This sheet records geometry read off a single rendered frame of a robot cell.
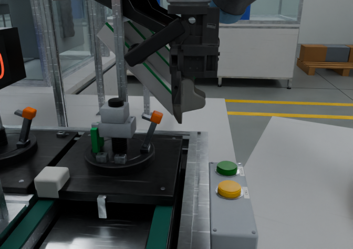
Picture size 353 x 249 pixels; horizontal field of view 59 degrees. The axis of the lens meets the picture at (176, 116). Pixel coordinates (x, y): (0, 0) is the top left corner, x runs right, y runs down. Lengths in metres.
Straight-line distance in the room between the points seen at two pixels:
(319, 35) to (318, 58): 3.39
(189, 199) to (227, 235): 0.10
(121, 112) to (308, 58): 5.70
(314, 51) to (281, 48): 1.61
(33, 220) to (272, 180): 0.53
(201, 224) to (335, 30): 9.32
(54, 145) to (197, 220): 0.38
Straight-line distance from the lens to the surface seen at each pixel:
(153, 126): 0.60
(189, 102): 0.56
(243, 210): 0.53
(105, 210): 0.56
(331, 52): 6.27
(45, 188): 0.59
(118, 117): 0.59
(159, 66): 0.92
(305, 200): 0.77
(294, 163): 0.90
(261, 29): 4.55
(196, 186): 0.59
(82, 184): 0.59
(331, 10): 9.59
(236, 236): 0.49
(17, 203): 0.60
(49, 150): 0.73
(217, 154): 0.90
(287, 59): 4.68
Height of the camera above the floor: 1.28
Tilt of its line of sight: 22 degrees down
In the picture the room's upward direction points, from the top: straight up
